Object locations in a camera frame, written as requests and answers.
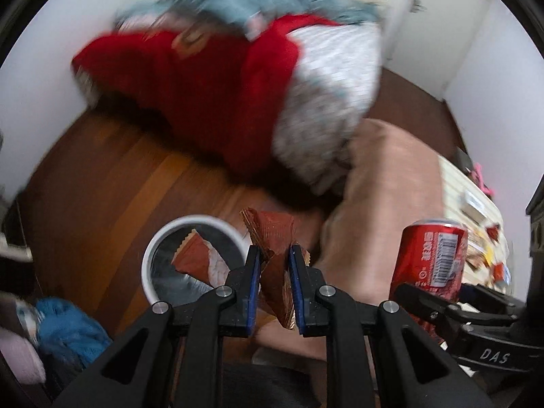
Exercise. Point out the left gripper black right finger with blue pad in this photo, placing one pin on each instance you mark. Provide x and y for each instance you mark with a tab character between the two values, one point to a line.
376	356

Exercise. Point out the red fleece blanket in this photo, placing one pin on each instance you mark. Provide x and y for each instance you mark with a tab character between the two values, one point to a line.
220	94

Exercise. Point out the pink fluffy cloth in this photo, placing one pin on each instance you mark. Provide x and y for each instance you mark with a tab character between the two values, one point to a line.
22	358

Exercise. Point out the white round trash bin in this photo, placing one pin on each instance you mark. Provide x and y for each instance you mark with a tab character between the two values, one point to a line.
161	282

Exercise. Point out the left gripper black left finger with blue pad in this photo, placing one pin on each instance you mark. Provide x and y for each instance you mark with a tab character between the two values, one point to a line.
172	356

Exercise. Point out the red wrapper in bin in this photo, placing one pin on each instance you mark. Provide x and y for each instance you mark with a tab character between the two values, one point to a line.
200	260

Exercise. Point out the red cola can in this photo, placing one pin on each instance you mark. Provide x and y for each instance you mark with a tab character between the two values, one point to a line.
431	256

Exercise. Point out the white door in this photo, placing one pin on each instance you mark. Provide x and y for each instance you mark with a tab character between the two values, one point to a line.
433	41

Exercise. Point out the red snack wrapper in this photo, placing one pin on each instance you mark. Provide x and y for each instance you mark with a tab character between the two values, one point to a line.
274	233

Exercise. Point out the teal blue blanket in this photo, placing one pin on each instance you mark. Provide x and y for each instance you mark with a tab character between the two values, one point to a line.
252	16

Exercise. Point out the striped cream table mat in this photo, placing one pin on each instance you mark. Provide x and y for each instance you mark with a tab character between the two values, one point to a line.
488	248

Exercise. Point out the pink toy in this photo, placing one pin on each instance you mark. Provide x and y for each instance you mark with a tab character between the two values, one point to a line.
476	176

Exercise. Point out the blue jacket on floor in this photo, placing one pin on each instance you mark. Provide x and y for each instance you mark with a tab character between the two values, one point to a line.
68	334

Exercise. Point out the white patterned quilt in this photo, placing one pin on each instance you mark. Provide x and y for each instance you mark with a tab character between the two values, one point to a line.
333	85

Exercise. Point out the pink table cloth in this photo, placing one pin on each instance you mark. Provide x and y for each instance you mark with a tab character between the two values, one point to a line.
395	181

